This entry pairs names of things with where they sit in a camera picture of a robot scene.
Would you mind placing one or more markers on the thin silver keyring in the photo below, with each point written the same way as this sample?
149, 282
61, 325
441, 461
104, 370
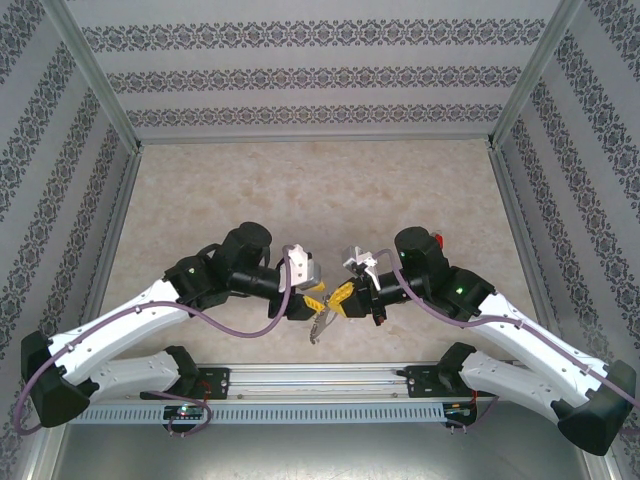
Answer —
327, 316

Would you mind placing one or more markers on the silver keys bunch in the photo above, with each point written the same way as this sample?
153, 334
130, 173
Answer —
315, 332

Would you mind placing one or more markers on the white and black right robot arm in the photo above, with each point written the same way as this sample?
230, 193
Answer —
525, 380

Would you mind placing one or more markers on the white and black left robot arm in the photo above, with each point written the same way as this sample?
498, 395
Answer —
125, 320

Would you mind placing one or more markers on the small circuit board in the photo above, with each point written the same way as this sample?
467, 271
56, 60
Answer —
185, 412
460, 410

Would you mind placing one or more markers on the long aluminium mounting rail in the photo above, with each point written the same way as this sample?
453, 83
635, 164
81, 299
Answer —
315, 382

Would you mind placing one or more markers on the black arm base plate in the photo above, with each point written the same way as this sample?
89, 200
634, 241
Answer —
422, 382
217, 385

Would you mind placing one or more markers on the aluminium frame side rail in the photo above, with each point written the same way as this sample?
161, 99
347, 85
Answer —
527, 250
113, 240

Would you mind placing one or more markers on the aluminium frame bottom rail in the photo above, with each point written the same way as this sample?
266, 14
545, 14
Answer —
315, 138

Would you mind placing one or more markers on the aluminium frame corner post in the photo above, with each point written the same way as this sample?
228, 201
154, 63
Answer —
537, 75
90, 75

